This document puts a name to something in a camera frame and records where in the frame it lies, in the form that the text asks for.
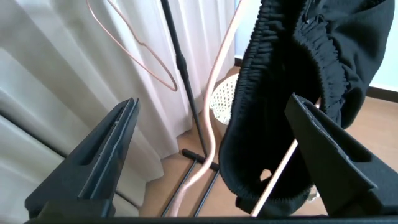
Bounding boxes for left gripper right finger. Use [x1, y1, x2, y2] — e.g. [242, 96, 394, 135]
[284, 93, 398, 217]

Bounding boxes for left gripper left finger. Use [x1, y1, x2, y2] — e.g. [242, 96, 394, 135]
[24, 98, 141, 218]

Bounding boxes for black shorts with white cords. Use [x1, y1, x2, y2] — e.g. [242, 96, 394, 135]
[218, 0, 396, 218]

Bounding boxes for pink clothes hanger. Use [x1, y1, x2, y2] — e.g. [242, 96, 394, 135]
[167, 0, 322, 218]
[85, 0, 178, 93]

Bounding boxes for black clothes rack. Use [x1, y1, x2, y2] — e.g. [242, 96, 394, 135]
[160, 0, 221, 218]

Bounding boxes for white laundry basket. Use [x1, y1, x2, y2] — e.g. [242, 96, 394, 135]
[210, 73, 240, 138]

